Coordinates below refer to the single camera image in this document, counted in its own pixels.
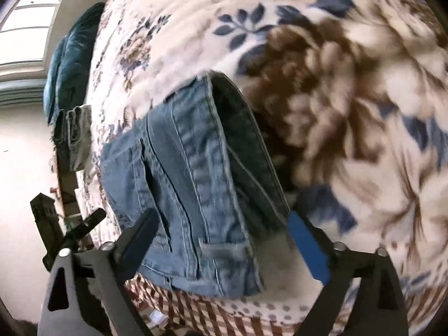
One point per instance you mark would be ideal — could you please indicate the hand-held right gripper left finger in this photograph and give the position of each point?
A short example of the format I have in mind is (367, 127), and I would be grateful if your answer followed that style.
(140, 234)

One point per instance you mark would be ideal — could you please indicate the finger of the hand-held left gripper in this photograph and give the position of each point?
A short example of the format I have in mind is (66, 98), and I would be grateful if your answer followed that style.
(87, 224)

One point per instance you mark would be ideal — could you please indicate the brown checkered bed sheet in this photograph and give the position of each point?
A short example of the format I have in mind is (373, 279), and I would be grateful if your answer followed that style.
(224, 318)

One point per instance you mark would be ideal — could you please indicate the wooden bed frame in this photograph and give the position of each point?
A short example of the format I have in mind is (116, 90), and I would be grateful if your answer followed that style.
(68, 185)

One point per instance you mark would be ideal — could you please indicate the blue denim pants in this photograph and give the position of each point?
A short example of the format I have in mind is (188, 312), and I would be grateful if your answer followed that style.
(196, 182)

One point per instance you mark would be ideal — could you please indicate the light denim pants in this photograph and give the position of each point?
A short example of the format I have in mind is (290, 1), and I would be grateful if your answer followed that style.
(78, 136)

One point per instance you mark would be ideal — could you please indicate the floral printed blanket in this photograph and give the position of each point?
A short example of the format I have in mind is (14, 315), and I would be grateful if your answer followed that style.
(350, 112)

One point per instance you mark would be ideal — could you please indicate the window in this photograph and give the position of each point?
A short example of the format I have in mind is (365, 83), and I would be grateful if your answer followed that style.
(31, 38)

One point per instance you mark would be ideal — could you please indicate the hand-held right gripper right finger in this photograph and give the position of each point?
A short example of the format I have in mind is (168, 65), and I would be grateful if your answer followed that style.
(309, 248)

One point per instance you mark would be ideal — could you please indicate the teal pillow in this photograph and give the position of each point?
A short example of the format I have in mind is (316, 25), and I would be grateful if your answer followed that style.
(73, 63)

